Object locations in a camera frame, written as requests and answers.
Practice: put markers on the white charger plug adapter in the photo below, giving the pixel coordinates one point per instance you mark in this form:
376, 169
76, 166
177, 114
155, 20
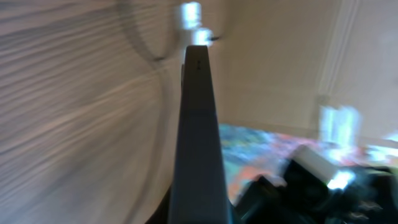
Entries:
202, 36

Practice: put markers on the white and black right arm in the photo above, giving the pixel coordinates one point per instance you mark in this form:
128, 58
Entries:
316, 190

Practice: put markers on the white power strip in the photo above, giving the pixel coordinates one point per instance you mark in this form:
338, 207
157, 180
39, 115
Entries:
188, 25

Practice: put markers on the Samsung Galaxy smartphone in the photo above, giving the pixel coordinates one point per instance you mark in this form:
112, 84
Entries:
198, 191

